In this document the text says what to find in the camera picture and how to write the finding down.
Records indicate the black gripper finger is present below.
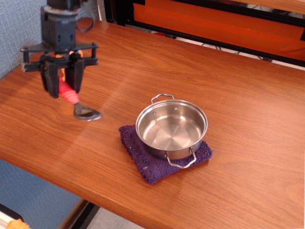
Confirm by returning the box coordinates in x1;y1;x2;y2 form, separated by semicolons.
65;58;85;93
41;61;59;98

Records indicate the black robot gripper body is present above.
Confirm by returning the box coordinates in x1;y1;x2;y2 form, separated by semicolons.
20;6;98;72

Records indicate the red handled metal spoon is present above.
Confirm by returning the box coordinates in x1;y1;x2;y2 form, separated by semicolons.
59;78;102;121

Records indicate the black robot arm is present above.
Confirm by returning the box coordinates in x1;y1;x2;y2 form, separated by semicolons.
21;0;98;98

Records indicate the toy chicken drumstick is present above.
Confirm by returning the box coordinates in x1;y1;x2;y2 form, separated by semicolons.
55;50;83;81

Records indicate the stainless steel pot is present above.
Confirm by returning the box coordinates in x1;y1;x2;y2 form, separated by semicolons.
135;94;208;169

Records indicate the purple towel cloth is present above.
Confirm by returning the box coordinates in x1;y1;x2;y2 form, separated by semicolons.
119;125;213;184

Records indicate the orange object bottom corner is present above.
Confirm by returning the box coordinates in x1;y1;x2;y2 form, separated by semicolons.
6;219;30;229

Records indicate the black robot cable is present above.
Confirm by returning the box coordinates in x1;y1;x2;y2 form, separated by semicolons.
75;0;96;33

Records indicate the orange panel black frame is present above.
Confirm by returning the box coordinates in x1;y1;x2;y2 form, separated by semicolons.
104;0;305;66

